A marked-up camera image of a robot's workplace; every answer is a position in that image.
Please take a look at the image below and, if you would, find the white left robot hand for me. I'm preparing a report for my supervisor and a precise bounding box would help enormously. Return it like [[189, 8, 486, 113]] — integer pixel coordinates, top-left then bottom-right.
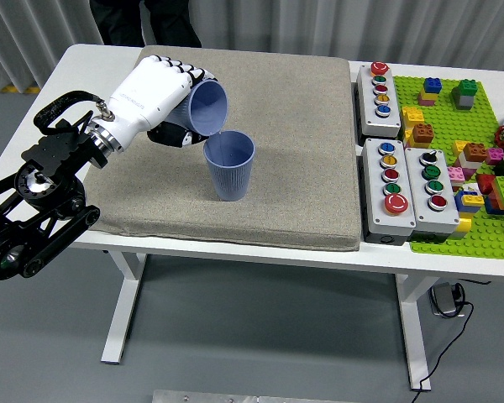
[[106, 54, 219, 148]]

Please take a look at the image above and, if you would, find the blue ribbed plastic cup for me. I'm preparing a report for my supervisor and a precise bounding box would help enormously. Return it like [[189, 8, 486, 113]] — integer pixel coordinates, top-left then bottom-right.
[[170, 79, 228, 136], [203, 129, 256, 202]]

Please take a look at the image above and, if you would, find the person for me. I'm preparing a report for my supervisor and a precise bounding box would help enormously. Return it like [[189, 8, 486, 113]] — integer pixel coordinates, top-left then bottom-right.
[[87, 0, 203, 48]]

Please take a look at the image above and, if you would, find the yellow floor tape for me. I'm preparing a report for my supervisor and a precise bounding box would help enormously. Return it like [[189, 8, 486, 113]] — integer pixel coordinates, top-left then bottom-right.
[[0, 82, 41, 94]]

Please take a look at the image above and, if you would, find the grey-brown fabric mat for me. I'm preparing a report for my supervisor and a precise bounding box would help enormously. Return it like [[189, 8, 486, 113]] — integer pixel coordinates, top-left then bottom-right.
[[81, 44, 361, 253]]

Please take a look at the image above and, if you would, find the white table leg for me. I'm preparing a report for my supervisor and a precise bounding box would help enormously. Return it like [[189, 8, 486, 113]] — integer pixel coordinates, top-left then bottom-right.
[[394, 272, 440, 391], [100, 251, 148, 364]]

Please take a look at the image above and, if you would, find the grey five-button control box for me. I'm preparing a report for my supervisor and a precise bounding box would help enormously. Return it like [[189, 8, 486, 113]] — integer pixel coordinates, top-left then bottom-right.
[[355, 61, 403, 139], [360, 137, 417, 246]]

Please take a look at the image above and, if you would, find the orange toy brick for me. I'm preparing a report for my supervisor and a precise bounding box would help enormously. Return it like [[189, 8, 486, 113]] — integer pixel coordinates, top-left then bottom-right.
[[411, 123, 435, 147]]

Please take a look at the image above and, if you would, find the grey pleated curtain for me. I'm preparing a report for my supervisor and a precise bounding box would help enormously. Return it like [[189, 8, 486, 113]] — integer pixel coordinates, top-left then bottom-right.
[[0, 0, 504, 96]]

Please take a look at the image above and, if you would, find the green studded baseplate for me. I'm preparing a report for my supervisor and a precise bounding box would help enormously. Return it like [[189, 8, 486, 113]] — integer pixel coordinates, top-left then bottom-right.
[[392, 75, 504, 262]]

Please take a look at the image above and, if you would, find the brown toy brick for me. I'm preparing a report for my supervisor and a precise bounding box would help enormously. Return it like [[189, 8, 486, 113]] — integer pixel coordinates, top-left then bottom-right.
[[462, 142, 488, 163]]

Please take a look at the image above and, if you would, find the blue and yellow toy brick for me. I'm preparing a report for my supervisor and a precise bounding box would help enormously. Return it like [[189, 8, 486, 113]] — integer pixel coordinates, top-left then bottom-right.
[[454, 191, 485, 213]]

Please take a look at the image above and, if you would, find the red toy brick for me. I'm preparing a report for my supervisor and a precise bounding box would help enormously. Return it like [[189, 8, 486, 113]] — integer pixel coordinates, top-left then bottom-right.
[[476, 174, 496, 195]]

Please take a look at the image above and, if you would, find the grey power adapter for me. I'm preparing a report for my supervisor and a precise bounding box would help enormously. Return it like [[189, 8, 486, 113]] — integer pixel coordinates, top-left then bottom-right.
[[428, 281, 465, 318]]

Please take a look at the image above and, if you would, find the grey box with selector switch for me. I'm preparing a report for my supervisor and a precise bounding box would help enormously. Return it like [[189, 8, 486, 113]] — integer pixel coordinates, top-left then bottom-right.
[[403, 146, 461, 243]]

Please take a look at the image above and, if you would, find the black power cable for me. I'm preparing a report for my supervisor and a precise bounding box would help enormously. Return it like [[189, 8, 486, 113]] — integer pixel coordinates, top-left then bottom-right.
[[415, 300, 475, 394]]

